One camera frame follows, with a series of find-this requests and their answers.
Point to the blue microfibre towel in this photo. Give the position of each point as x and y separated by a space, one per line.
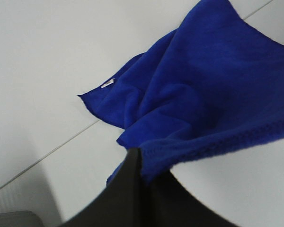
213 85

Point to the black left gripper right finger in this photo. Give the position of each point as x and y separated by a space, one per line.
166 203

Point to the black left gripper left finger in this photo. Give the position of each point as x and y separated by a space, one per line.
119 204

